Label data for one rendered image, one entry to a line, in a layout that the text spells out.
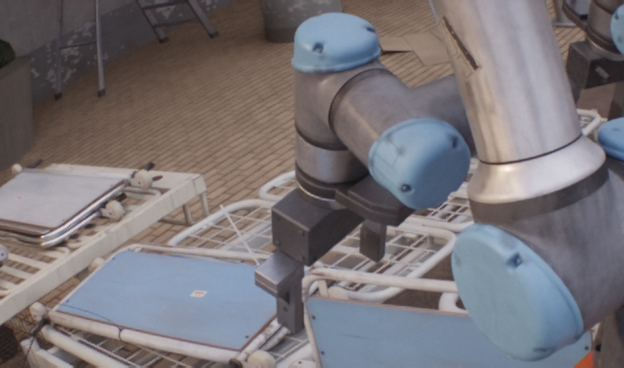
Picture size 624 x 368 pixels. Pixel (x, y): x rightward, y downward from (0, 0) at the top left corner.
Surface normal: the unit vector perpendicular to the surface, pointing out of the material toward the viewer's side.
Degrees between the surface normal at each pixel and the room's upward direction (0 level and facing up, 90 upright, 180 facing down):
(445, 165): 115
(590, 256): 76
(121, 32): 90
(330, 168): 109
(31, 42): 90
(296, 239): 97
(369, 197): 24
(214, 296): 5
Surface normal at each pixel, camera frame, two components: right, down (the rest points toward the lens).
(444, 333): -0.60, 0.42
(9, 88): 0.86, 0.18
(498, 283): -0.81, 0.48
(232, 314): -0.27, -0.87
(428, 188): 0.50, 0.58
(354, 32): -0.01, -0.73
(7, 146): 0.73, 0.27
